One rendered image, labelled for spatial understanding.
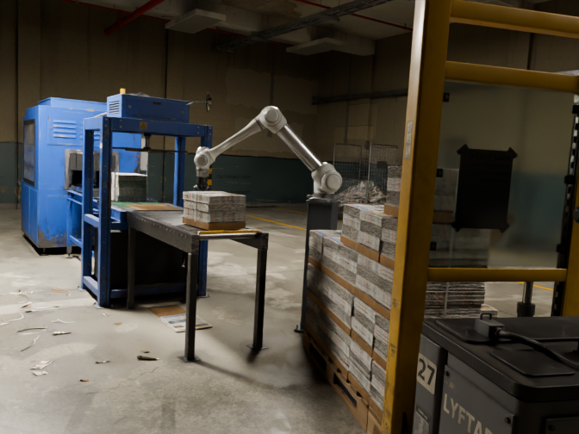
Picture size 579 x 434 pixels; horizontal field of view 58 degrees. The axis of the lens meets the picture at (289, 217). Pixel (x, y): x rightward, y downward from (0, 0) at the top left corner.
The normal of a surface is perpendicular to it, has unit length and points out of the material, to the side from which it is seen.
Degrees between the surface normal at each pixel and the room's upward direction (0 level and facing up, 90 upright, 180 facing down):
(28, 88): 90
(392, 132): 90
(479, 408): 90
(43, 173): 90
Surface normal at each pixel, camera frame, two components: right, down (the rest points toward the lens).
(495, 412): -0.97, -0.03
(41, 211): 0.55, 0.12
